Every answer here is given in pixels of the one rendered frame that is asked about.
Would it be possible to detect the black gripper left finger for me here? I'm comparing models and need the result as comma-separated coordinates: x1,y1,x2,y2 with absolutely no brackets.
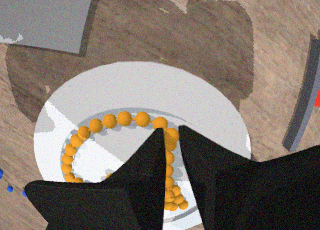
24,127,167,230

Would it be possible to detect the white round plate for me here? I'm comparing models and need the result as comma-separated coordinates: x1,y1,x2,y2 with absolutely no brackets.
33,61,251,230

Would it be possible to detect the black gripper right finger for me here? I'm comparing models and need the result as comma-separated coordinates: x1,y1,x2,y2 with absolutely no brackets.
179,126,320,230

